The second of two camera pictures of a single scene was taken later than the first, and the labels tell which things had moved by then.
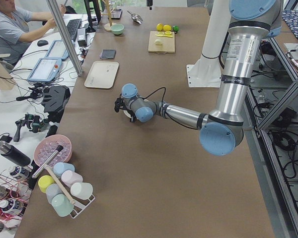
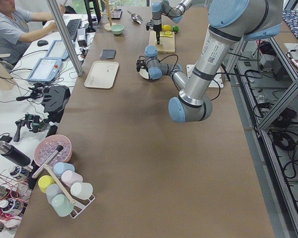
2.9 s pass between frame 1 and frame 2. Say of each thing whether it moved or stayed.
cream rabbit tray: stayed
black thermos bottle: stayed
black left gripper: moved
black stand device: stayed
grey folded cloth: stayed
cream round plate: moved
